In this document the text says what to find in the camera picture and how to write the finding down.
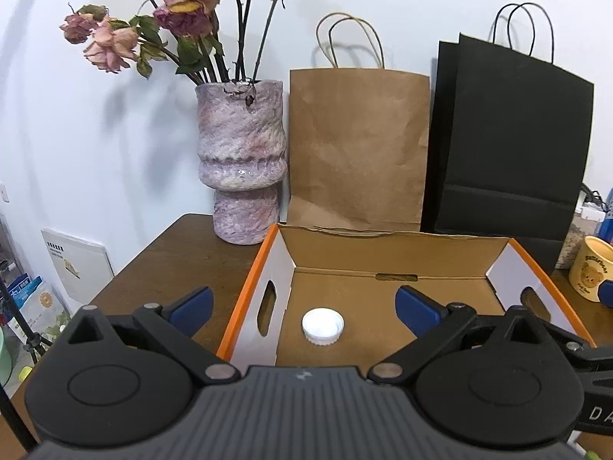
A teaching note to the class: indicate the clear jar of grains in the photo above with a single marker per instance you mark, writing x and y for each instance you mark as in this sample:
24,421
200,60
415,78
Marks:
577,239

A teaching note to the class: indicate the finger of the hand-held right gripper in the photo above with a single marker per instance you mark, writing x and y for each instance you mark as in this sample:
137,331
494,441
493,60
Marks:
582,350
606,293

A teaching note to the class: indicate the white flat board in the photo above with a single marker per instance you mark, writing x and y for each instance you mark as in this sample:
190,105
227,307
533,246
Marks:
79,261

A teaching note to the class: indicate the white ribbed bottle cap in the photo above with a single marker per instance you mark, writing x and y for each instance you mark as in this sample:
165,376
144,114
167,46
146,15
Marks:
323,327

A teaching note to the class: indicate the pale green basin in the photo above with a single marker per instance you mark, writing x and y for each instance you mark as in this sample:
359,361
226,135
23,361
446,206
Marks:
4,357

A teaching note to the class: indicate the red and orange cardboard box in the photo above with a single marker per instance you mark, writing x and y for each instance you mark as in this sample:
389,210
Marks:
383,297

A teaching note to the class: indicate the white wall outlet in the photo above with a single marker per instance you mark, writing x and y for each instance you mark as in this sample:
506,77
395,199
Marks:
4,192

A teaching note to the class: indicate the black paper bag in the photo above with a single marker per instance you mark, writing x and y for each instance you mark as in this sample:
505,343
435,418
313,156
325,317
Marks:
512,143

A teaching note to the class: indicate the black tripod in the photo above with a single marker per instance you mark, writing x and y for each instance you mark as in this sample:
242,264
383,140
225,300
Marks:
28,340

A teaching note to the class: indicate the blue and white packet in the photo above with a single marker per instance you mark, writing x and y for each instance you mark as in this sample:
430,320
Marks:
23,290

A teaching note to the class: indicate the blue snack packet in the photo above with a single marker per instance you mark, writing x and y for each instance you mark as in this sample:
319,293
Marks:
608,220

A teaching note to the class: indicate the yellow bear mug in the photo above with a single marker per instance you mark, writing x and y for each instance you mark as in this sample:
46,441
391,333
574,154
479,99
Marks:
588,270

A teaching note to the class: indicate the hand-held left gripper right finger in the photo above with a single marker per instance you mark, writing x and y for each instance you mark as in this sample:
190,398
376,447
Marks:
417,310

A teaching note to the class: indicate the brown paper bag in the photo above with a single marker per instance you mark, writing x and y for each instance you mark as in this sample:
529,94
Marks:
357,148

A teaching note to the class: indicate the white packet with orange circle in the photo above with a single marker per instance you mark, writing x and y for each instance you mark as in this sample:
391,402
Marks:
45,309

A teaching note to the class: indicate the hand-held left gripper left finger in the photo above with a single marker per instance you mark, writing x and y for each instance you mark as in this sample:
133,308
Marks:
191,309

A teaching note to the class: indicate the dried rose bouquet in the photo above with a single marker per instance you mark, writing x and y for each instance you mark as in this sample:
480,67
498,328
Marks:
187,14

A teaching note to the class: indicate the mottled purple ceramic vase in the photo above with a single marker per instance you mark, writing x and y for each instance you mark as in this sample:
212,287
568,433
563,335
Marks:
242,153

